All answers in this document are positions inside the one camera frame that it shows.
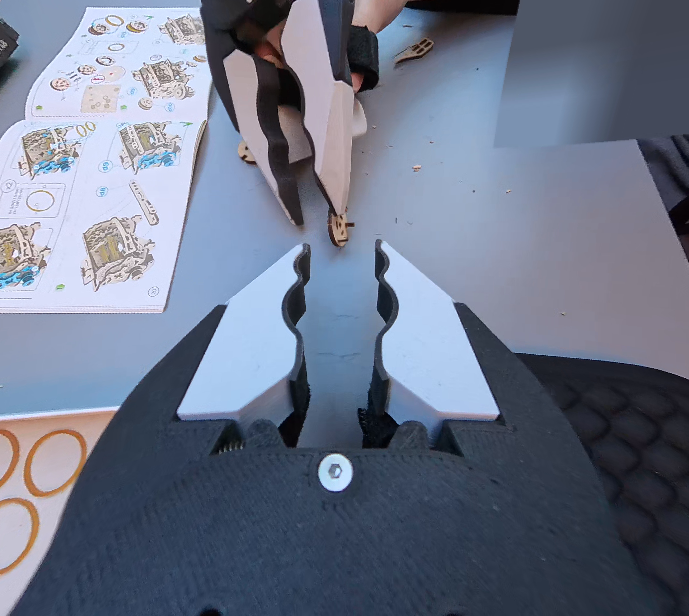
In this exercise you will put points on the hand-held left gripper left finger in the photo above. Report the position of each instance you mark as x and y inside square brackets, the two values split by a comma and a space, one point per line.
[242, 357]

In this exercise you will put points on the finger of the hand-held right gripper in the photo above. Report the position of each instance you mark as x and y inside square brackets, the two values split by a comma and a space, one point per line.
[317, 77]
[245, 104]

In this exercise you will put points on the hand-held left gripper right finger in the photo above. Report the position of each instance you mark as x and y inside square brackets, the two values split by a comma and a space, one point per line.
[430, 357]

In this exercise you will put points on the wooden wheel disc with pegs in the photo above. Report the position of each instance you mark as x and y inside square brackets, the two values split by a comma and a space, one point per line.
[338, 229]

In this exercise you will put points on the grey desk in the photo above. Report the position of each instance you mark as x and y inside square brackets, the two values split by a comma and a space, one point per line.
[484, 250]

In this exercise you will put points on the loose wooden slotted disc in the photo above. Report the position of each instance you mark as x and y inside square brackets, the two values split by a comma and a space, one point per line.
[246, 153]

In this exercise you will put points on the ladder-shaped wooden scrap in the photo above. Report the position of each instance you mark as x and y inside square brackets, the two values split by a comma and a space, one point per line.
[417, 49]

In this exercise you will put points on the open assembly instruction booklet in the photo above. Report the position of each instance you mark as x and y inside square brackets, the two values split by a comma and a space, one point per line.
[161, 169]

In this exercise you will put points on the scattered small wood chips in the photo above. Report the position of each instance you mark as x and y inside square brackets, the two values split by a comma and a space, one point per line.
[415, 167]

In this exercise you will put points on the white cardboard box tray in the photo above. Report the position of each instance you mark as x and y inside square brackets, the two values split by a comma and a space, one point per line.
[56, 462]

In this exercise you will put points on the black model kit box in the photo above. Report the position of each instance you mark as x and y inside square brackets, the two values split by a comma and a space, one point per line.
[6, 42]

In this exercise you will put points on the person's grey shirt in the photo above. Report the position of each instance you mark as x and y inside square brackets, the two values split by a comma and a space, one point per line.
[670, 185]

